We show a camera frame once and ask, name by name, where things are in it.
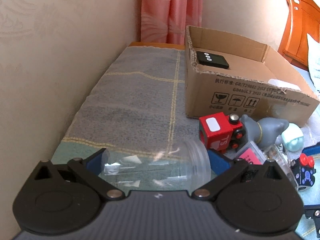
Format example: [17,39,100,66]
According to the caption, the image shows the capsule bottle silver cap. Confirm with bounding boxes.
[263,145,298,190]

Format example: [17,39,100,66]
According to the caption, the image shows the black toy train red wheels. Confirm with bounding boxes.
[291,153,316,191]

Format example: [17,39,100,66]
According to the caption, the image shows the black digital timer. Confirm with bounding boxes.
[196,51,229,69]

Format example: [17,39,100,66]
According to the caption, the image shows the wooden bed headboard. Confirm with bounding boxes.
[278,0,320,70]

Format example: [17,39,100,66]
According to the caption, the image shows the grey elephant figure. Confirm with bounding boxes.
[240,114,289,150]

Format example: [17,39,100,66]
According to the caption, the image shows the pink curtain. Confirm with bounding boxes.
[140,0,203,45]

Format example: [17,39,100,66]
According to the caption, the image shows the light blue pillow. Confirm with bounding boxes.
[307,34,320,92]

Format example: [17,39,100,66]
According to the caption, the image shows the clear plastic cup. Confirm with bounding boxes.
[99,139,212,194]

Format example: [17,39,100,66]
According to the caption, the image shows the cardboard box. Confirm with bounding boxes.
[185,25,319,126]

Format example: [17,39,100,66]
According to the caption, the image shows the pink refill card case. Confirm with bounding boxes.
[234,141,266,165]

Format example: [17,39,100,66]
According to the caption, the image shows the mint green earbud case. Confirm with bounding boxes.
[281,123,304,152]

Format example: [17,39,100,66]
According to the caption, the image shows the white plastic jar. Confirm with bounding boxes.
[267,79,301,91]

